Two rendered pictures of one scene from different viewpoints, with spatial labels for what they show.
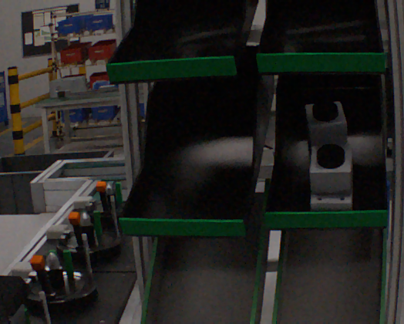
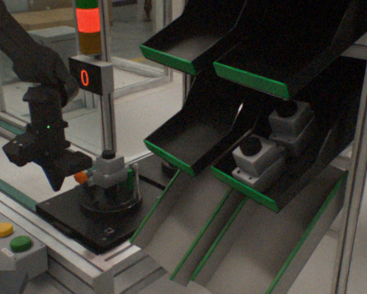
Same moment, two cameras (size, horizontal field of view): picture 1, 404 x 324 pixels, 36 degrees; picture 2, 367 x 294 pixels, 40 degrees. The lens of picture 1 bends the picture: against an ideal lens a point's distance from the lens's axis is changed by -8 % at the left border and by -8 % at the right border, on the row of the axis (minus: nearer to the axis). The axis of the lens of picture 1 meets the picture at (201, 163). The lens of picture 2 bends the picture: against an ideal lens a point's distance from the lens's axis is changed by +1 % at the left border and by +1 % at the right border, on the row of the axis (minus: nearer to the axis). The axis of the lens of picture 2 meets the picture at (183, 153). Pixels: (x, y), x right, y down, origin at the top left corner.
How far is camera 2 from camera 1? 0.47 m
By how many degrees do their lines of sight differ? 38
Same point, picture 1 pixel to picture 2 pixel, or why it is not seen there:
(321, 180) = (239, 160)
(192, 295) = (198, 198)
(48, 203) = not seen: hidden behind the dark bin
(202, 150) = (228, 108)
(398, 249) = (346, 234)
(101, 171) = not seen: hidden behind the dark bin
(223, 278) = (218, 195)
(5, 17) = not seen: outside the picture
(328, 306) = (266, 247)
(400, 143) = (357, 150)
